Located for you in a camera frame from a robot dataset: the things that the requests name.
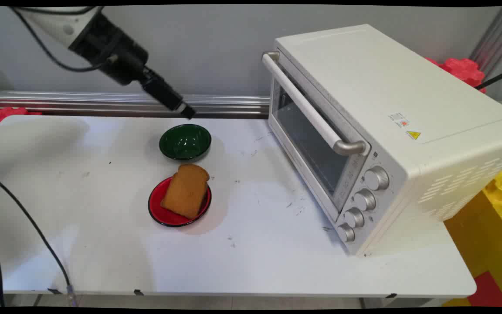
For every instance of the red foam puzzle mat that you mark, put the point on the red foam puzzle mat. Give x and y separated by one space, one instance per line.
462 69
2 117

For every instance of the red foam floor tile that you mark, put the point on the red foam floor tile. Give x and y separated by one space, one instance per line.
488 292

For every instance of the dark green bowl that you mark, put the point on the dark green bowl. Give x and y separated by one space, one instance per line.
184 141

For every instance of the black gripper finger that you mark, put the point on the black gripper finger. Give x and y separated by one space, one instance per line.
170 89
161 96

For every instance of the aluminium frame post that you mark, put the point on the aluminium frame post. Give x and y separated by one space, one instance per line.
497 37

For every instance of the yellow foam puzzle mat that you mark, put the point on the yellow foam puzzle mat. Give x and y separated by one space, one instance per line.
490 235

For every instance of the yellow triangle warning sticker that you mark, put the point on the yellow triangle warning sticker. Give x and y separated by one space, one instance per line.
413 134

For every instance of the aluminium rail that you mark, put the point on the aluminium rail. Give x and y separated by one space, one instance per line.
103 104

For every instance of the large silver oven knob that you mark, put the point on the large silver oven knob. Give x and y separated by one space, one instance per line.
376 178

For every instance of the white toaster oven body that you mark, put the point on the white toaster oven body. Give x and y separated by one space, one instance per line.
408 87

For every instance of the white label sticker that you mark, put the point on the white label sticker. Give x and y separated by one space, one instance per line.
398 119

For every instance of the brown toast bread slice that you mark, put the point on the brown toast bread slice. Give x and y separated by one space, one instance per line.
185 191

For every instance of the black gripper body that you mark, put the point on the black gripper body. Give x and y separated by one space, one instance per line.
111 50

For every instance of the red plate with black rim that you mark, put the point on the red plate with black rim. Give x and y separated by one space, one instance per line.
164 213

